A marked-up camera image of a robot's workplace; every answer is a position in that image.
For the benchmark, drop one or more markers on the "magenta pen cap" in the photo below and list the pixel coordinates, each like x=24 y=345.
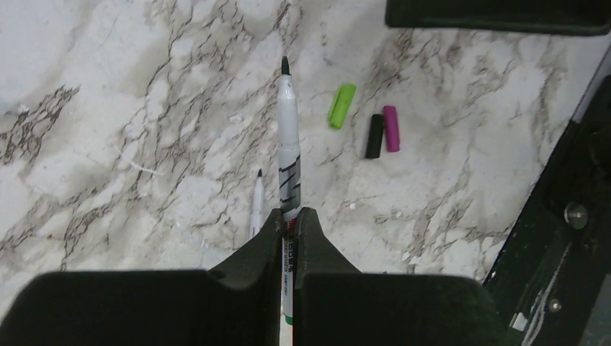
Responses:
x=392 y=135

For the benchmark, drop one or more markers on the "lime green pen cap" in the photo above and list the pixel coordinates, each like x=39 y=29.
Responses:
x=341 y=104

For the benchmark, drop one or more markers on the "white marker pen black tip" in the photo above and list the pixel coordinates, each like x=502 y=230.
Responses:
x=256 y=215

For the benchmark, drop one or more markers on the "white marker pen green tip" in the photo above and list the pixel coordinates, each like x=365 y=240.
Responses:
x=289 y=172

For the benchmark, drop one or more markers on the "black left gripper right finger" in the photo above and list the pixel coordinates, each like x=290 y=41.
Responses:
x=336 y=304

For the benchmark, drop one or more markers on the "black pen cap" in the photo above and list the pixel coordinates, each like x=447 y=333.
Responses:
x=374 y=137

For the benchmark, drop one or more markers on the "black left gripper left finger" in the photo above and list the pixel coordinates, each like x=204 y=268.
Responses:
x=237 y=302

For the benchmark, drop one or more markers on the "black mounting rail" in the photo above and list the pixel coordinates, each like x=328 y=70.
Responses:
x=551 y=279

